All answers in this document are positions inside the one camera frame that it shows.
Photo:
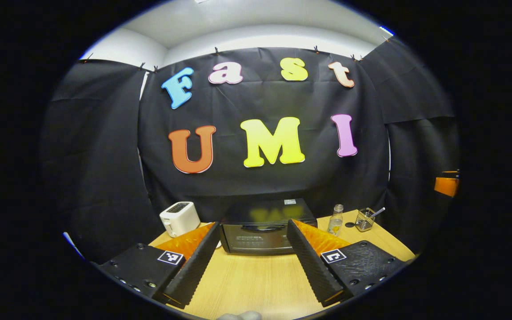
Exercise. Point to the white toaster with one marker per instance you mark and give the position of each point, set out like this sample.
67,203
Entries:
179,218

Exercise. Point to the clear bottle with yellow label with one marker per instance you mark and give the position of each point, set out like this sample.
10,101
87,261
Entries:
335,222

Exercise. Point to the black electric oven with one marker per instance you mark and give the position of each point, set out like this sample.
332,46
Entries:
256,238

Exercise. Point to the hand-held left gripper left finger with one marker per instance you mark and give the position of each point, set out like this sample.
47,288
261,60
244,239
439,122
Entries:
198,266

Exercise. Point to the white spoon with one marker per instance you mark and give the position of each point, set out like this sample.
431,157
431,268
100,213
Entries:
378,212

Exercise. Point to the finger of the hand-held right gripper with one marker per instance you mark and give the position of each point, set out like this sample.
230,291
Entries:
447,186

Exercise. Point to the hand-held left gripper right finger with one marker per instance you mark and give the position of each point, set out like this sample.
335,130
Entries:
311,266

